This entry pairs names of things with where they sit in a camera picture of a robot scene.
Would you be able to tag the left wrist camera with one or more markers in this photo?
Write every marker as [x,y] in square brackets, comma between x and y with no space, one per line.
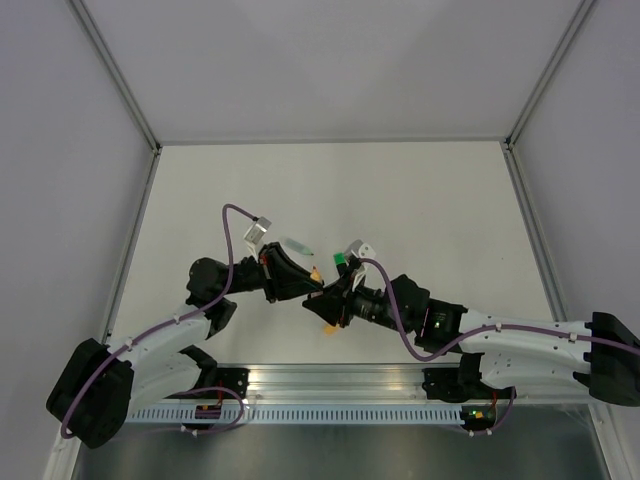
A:
[254,236]

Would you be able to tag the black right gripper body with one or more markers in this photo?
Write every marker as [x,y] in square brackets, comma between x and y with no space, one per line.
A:
[349,299]

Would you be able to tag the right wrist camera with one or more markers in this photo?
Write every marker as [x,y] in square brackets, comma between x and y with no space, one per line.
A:
[359,250]

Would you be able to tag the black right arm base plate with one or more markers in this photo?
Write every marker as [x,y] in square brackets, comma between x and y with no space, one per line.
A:
[440,385]

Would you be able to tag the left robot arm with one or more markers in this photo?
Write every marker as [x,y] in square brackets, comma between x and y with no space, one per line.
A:
[102,384]

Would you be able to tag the right aluminium frame post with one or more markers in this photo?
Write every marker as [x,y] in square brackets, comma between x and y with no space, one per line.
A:
[566,41]

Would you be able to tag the white slotted cable duct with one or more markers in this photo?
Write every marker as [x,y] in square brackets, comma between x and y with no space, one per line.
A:
[299,414]

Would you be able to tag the aluminium frame post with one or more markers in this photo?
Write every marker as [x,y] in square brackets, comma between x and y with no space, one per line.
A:
[95,38]
[566,41]

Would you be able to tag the left aluminium frame post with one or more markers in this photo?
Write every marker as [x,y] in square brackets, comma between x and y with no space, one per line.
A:
[95,38]

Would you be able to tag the pale green highlighter pen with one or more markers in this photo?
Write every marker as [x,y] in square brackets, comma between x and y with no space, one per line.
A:
[297,247]

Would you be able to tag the black green-tipped marker pen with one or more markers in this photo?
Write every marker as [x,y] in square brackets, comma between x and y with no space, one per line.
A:
[342,269]

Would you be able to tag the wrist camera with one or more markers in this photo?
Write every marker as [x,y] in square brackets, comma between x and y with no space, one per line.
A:
[254,236]
[359,250]

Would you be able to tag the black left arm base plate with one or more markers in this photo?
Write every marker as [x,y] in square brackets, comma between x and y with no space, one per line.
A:
[235,379]

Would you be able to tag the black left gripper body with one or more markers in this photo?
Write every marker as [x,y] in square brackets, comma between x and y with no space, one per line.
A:
[266,266]

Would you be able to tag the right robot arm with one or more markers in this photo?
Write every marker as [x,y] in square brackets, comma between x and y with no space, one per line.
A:
[600,355]

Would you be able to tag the aluminium mounting rail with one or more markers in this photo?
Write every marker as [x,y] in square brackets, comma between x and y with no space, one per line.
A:
[338,383]

